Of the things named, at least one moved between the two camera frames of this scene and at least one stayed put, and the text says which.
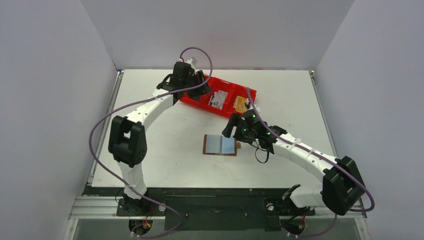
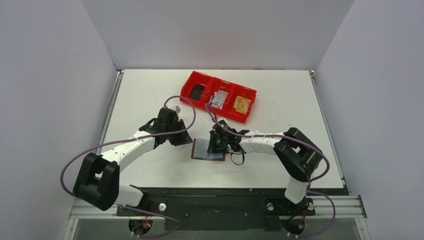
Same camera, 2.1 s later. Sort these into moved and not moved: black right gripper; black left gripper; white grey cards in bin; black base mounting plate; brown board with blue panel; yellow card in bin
Moved: black right gripper; black left gripper; brown board with blue panel
Not moved: yellow card in bin; white grey cards in bin; black base mounting plate
